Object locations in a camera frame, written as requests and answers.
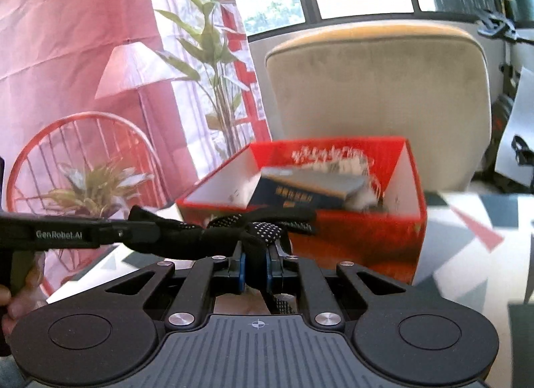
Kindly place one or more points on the pink sheer curtain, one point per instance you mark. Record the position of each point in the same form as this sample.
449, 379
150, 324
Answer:
62, 17

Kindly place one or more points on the white paper with black print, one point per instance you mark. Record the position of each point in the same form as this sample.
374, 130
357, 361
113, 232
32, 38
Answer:
517, 112

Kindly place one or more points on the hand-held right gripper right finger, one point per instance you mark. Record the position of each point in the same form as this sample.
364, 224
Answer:
269, 271

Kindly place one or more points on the floor lamp with shade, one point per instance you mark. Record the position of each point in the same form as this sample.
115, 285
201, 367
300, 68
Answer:
133, 71

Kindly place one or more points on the dark blue book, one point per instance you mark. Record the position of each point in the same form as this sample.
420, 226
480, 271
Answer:
292, 194

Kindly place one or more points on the white plastic bag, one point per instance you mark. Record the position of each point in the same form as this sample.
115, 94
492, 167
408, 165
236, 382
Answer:
365, 200

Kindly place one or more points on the black exercise bike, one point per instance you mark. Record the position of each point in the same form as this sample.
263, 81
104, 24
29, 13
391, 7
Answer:
494, 25

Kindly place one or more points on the red cardboard box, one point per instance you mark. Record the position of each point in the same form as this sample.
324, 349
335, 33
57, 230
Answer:
367, 246

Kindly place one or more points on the small potted plant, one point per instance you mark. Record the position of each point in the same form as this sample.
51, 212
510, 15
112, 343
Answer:
100, 192

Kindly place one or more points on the person's left hand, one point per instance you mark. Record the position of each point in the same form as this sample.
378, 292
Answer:
21, 308

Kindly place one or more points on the beige armchair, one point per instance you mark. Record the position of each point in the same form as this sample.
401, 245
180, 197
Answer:
375, 100

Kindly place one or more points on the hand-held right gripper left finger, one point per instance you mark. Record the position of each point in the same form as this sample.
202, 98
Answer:
241, 271

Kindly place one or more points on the black dotted glove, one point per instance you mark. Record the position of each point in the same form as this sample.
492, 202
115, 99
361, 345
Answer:
267, 229

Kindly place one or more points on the tall green leafy plant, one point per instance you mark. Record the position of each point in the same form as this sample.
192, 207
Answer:
208, 37

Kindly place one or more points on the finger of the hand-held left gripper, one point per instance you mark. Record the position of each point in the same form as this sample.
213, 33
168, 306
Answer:
133, 234

